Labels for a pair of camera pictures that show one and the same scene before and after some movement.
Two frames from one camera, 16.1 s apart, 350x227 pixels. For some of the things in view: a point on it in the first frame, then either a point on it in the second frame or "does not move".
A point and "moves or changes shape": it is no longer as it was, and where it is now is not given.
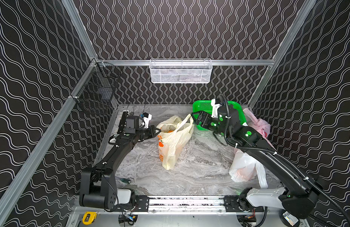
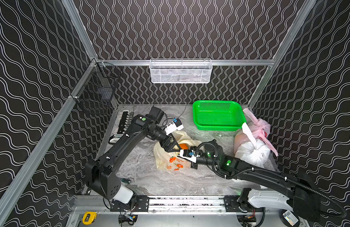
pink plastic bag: x=258 y=124 does not move
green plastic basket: x=206 y=106 does not move
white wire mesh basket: x=181 y=70 does not move
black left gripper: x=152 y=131 -> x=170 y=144
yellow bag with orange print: x=173 y=135 moves or changes shape
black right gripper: x=206 y=117 -> x=193 y=166
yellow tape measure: x=89 y=217 does not move
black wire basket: x=94 y=94 does not move
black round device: x=289 y=219 does not move
